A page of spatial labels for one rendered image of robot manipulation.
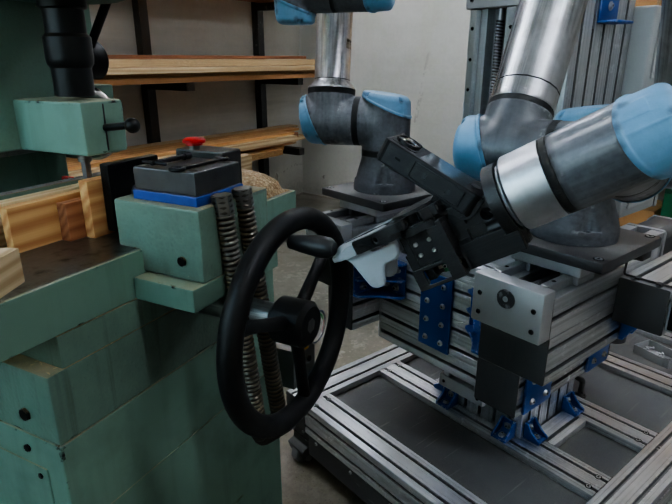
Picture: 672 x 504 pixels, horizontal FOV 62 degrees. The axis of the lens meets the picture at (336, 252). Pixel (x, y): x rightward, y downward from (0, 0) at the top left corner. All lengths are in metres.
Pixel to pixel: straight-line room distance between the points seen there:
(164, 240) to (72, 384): 0.19
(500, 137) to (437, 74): 3.51
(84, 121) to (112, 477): 0.46
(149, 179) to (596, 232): 0.72
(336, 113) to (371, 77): 3.08
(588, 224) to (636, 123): 0.55
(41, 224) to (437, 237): 0.49
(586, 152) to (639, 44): 0.95
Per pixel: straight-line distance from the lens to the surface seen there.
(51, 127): 0.86
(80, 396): 0.72
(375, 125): 1.31
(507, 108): 0.65
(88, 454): 0.76
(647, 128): 0.51
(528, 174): 0.52
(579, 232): 1.03
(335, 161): 4.66
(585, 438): 1.62
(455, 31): 4.10
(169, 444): 0.87
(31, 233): 0.78
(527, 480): 1.44
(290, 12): 1.08
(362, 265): 0.61
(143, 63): 3.18
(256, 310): 0.71
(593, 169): 0.51
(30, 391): 0.72
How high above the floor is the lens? 1.12
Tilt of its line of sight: 19 degrees down
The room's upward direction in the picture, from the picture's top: straight up
